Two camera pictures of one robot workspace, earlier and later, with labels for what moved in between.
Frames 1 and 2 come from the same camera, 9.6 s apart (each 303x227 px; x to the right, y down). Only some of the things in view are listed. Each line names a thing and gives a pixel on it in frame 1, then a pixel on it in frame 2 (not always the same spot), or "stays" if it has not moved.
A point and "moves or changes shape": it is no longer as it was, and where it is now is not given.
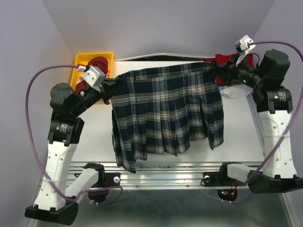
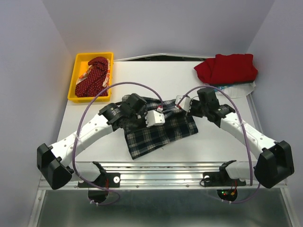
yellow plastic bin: (84, 58) stays
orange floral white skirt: (80, 77) stays
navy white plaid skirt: (163, 109) moves or changes shape
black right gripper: (228, 71) to (194, 101)
